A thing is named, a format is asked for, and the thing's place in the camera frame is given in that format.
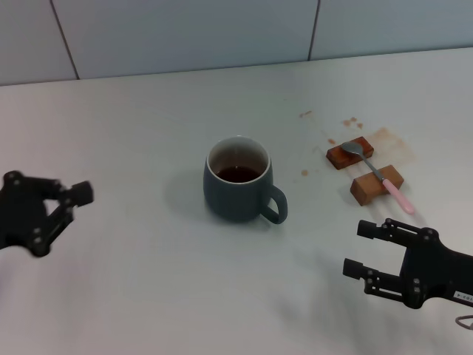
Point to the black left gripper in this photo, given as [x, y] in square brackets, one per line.
[18, 211]

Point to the dark grey ceramic mug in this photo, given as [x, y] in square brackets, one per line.
[229, 199]

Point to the dark stained wooden block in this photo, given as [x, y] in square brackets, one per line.
[340, 159]

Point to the dark coffee liquid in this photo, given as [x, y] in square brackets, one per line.
[238, 175]

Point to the light brown wooden block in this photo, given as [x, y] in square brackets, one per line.
[366, 188]

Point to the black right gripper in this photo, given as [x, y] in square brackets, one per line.
[443, 273]

